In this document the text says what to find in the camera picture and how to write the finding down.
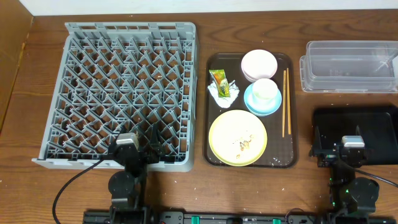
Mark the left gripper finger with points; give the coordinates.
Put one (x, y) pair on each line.
(123, 129)
(154, 139)

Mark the right wooden chopstick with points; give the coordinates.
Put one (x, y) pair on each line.
(288, 103)

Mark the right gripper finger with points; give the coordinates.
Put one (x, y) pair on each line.
(317, 140)
(358, 131)

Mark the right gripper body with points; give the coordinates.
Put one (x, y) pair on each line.
(328, 154)

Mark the white tissue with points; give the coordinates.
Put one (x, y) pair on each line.
(224, 102)

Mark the grey plastic dish rack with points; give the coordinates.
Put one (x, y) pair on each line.
(123, 75)

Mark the black tray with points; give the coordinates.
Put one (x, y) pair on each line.
(378, 125)

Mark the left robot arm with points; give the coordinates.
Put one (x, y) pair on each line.
(128, 186)

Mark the dark brown serving tray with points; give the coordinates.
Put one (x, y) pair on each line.
(282, 150)

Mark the yellow plate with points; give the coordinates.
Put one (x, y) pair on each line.
(237, 138)

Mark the wooden chopstick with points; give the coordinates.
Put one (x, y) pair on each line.
(288, 103)
(283, 103)

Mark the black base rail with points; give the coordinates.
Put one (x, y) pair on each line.
(177, 217)

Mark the green snack wrapper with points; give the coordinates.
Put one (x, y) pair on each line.
(222, 84)

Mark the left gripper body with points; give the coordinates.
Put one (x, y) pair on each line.
(147, 152)

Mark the clear plastic bin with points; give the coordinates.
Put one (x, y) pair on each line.
(349, 66)

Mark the light blue saucer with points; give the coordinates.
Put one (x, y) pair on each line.
(261, 109)

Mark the left wooden chopstick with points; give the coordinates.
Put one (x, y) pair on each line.
(283, 103)

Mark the white cup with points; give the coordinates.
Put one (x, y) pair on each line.
(264, 90)

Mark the pink bowl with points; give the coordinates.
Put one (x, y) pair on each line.
(258, 64)

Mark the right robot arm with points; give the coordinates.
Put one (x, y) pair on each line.
(352, 196)

